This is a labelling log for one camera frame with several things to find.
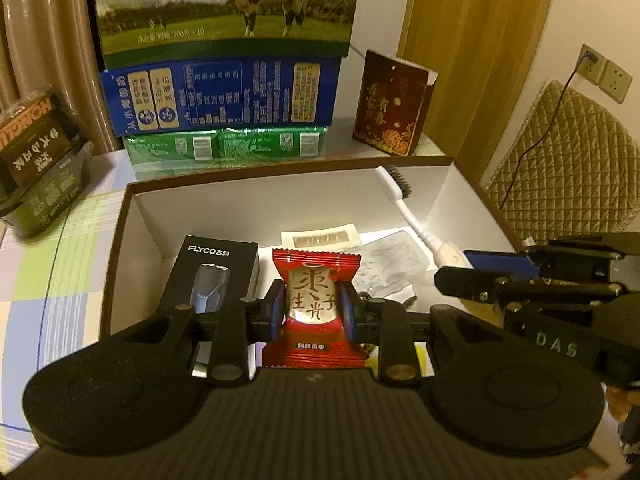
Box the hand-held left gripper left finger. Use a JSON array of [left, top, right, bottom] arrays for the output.
[[105, 280, 285, 387]]

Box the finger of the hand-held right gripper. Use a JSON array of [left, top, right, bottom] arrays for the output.
[[433, 265, 508, 312], [462, 248, 542, 275]]

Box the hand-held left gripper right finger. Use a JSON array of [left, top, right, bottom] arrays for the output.
[[341, 282, 512, 387]]

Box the red snack packet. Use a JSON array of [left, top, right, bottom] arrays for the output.
[[259, 247, 374, 371]]

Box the clear plastic bag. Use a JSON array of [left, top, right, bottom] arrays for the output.
[[357, 229, 434, 302]]

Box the black shaver box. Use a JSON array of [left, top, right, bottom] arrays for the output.
[[157, 233, 260, 377]]

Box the white cleaning brush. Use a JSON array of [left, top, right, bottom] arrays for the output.
[[374, 164, 472, 269]]

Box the brown cardboard box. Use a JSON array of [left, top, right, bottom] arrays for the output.
[[98, 155, 527, 346]]

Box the white flat packet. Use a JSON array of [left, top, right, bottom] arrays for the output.
[[280, 224, 360, 252]]

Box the chair with quilted cover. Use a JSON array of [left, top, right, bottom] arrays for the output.
[[481, 79, 640, 257]]

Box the shrink-wrapped green carton pack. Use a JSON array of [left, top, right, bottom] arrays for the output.
[[122, 124, 331, 182]]

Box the dark red gift box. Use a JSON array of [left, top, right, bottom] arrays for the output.
[[351, 48, 440, 157]]

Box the yellow curtain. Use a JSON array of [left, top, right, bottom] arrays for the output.
[[399, 0, 559, 177]]

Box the blue milk carton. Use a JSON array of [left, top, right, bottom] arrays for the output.
[[99, 57, 344, 137]]

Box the dark green food container pack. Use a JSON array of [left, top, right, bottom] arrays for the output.
[[0, 84, 97, 239]]

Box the green cow print milk carton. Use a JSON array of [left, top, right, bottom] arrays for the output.
[[92, 0, 364, 69]]

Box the beige curtain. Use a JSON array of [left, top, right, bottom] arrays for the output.
[[0, 0, 112, 152]]

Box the black charger cable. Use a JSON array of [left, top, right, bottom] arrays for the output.
[[499, 52, 597, 212]]

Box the beige wall socket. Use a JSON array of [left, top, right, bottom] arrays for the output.
[[575, 43, 607, 85], [599, 57, 634, 105]]

